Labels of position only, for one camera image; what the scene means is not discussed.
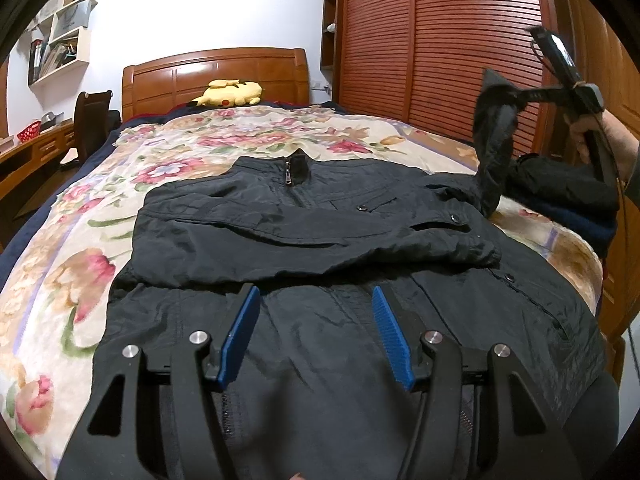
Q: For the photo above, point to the wooden bed headboard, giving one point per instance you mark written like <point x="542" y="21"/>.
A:
<point x="165" y="77"/>

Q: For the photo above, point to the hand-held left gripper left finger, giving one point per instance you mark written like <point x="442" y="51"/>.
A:
<point x="240" y="336"/>

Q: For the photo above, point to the red basket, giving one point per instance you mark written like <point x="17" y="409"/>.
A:
<point x="29" y="131"/>

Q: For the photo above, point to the wooden open shelf niche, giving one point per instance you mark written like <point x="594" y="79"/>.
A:
<point x="330" y="15"/>

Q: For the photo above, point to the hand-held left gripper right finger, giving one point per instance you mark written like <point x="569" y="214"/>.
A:
<point x="392" y="341"/>

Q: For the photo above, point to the wooden desk with cabinets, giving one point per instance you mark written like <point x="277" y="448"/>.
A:
<point x="30" y="160"/>

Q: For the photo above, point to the pile of dark folded clothes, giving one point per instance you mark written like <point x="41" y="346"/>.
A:
<point x="560" y="190"/>

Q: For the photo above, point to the bed with floral blanket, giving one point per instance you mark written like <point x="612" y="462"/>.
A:
<point x="65" y="240"/>

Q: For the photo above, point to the dark brown chair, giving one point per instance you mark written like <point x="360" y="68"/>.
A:
<point x="92" y="115"/>

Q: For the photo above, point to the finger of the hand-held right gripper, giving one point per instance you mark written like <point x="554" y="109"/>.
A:
<point x="547" y="96"/>

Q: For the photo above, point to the wooden louvered wardrobe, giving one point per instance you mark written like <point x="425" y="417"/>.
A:
<point x="440" y="35"/>

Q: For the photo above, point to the person's right hand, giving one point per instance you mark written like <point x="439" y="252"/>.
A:
<point x="578" y="132"/>

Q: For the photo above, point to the yellow plush toy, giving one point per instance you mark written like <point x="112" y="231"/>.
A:
<point x="230" y="92"/>

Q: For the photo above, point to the black jacket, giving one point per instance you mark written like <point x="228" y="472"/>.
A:
<point x="300" y="220"/>

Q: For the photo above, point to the white wall shelf with books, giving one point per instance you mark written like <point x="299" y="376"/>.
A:
<point x="62" y="40"/>

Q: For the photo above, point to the person's right forearm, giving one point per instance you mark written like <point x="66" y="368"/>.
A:
<point x="625" y="140"/>

